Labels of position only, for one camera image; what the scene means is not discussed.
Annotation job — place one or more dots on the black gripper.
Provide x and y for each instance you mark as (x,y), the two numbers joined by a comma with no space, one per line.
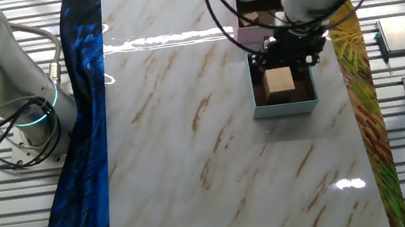
(296,48)

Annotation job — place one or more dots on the large wooden cube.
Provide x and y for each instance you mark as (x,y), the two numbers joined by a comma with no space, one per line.
(278,82)

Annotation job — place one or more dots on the medium wooden cube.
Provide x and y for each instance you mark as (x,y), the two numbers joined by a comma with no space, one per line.
(249,19)

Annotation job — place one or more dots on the pink open box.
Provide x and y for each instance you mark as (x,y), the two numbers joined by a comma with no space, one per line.
(251,34)

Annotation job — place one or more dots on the light blue open box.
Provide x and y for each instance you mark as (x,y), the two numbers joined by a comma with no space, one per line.
(284,109)

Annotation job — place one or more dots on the yellow green patterned cloth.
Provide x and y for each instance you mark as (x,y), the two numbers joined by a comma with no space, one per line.
(366,107)

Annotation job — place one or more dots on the square silver metal plate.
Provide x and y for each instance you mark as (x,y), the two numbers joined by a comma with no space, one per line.
(403,34)

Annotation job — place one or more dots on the white marble pattern sheet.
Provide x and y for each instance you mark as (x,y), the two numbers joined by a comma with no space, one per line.
(194,169)

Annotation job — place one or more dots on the blue patterned cloth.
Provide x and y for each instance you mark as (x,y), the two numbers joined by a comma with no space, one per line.
(78,184)

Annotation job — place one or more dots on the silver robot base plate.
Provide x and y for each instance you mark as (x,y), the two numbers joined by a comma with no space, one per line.
(48,161)

